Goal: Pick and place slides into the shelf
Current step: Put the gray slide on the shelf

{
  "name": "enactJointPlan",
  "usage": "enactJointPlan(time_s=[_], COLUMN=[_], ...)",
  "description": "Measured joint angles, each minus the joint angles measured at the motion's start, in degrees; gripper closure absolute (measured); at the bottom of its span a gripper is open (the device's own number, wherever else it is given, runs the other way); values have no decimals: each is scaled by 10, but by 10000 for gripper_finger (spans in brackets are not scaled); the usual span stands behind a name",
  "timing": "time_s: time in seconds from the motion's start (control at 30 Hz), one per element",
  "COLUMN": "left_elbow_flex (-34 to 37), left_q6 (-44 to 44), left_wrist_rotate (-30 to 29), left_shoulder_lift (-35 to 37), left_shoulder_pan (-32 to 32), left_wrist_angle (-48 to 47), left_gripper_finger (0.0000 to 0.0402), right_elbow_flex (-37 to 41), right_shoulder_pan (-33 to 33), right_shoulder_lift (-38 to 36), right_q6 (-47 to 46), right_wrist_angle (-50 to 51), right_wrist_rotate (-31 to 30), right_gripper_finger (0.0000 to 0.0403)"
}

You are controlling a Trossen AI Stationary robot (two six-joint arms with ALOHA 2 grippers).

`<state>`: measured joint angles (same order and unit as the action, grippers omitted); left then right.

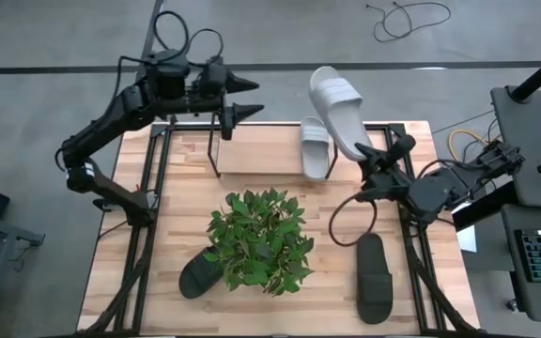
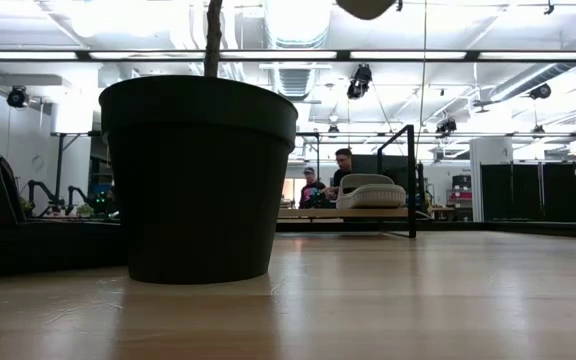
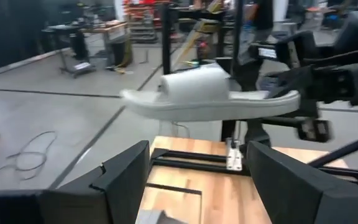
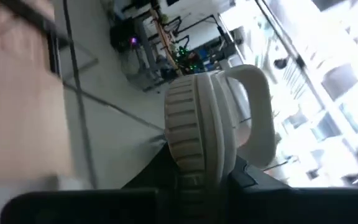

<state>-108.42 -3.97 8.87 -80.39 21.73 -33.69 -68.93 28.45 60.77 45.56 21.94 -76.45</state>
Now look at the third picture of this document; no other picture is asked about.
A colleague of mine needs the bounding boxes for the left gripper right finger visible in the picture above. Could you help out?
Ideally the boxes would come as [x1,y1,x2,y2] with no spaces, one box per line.
[246,139,358,224]

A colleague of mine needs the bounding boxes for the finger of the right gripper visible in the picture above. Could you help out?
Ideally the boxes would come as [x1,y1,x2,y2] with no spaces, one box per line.
[265,67,315,98]
[259,101,319,124]

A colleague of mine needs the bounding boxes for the person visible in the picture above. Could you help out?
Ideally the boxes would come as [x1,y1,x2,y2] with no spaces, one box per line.
[236,0,276,91]

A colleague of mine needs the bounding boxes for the red storage rack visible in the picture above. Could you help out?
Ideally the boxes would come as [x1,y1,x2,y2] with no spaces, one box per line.
[122,0,171,44]

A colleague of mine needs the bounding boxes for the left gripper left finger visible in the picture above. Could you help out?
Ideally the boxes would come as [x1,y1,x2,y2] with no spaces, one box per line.
[0,139,151,224]

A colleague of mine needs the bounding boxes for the black aluminium table frame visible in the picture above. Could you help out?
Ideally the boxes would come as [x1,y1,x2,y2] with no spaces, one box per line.
[150,118,358,191]

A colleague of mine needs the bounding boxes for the light grey slide sandal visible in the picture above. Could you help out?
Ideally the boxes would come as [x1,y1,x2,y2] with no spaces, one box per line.
[119,64,301,123]

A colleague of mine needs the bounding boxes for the wooden top workbench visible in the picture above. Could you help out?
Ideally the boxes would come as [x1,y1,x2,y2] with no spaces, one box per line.
[81,20,129,68]

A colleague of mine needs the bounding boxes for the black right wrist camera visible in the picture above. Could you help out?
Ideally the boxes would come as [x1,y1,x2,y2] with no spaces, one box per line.
[249,30,291,68]

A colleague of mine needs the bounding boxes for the black floor cable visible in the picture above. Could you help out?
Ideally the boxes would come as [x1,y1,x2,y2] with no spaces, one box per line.
[0,130,58,181]

